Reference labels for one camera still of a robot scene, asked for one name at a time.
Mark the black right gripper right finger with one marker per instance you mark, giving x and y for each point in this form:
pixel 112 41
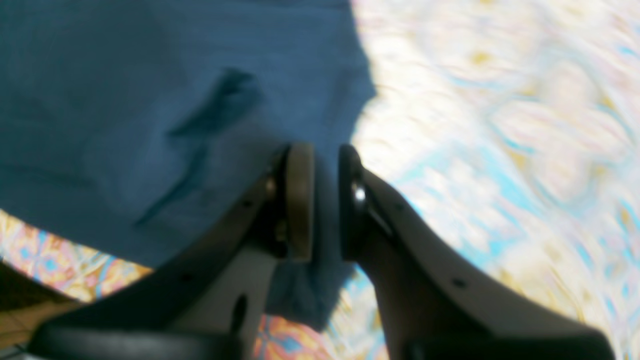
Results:
pixel 434 304

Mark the patterned colourful tablecloth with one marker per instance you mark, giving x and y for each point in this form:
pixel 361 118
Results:
pixel 510 126

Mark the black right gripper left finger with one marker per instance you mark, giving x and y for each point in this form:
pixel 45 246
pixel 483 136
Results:
pixel 206 303

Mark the dark navy t-shirt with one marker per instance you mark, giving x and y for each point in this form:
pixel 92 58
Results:
pixel 131 126

